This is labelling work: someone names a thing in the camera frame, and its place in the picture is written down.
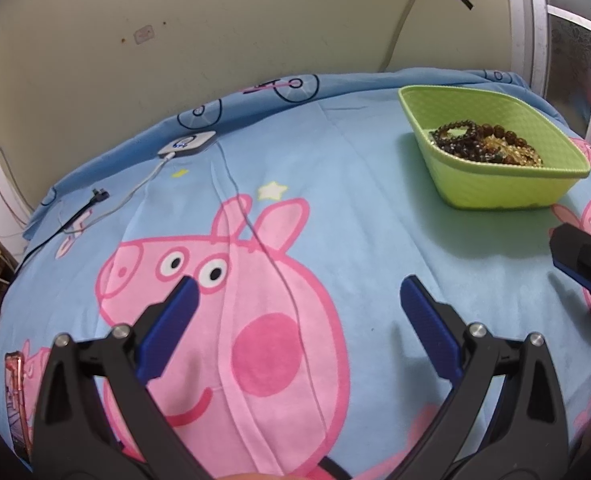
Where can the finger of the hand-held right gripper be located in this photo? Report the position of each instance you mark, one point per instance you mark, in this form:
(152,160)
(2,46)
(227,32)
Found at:
(575,255)

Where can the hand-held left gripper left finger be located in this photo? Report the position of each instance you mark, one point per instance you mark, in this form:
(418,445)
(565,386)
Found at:
(173,330)

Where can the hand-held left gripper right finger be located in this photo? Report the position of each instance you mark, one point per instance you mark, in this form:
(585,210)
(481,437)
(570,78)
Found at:
(425,330)

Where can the green plastic basket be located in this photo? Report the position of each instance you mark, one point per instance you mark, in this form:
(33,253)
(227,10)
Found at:
(500,185)

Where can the cartoon pig printed bed sheet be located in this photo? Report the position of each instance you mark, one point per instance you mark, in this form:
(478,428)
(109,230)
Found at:
(375,240)

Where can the white charger box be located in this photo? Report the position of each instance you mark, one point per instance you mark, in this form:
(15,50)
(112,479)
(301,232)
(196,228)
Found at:
(188,142)

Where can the window frame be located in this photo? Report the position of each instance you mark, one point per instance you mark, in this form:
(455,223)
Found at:
(565,35)

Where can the small wall sticker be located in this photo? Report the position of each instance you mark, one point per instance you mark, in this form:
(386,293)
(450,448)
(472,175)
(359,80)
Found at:
(144,34)

